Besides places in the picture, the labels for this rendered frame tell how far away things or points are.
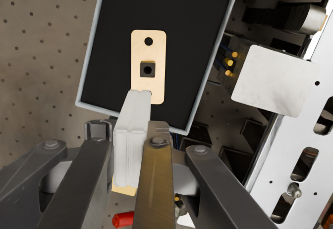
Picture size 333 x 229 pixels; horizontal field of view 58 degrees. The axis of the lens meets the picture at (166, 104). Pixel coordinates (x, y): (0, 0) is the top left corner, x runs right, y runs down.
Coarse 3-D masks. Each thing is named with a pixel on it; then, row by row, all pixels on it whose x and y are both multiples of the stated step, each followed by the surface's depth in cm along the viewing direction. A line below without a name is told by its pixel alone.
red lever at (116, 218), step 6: (174, 204) 51; (180, 204) 51; (180, 210) 51; (186, 210) 52; (114, 216) 45; (120, 216) 44; (126, 216) 45; (132, 216) 45; (114, 222) 44; (120, 222) 44; (126, 222) 44; (132, 222) 45
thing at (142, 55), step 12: (132, 36) 33; (144, 36) 33; (156, 36) 33; (132, 48) 33; (144, 48) 33; (156, 48) 33; (132, 60) 34; (144, 60) 34; (156, 60) 34; (132, 72) 34; (144, 72) 33; (156, 72) 34; (132, 84) 34; (144, 84) 35; (156, 84) 35; (156, 96) 35
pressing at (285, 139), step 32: (320, 32) 49; (320, 64) 51; (320, 96) 52; (288, 128) 54; (256, 160) 56; (288, 160) 56; (320, 160) 56; (256, 192) 58; (288, 192) 58; (320, 192) 59; (288, 224) 61
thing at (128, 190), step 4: (112, 176) 39; (112, 180) 39; (112, 184) 39; (112, 188) 39; (116, 188) 39; (120, 188) 39; (124, 188) 39; (128, 188) 39; (132, 188) 39; (136, 188) 39; (120, 192) 39; (124, 192) 39; (128, 192) 39; (132, 192) 39
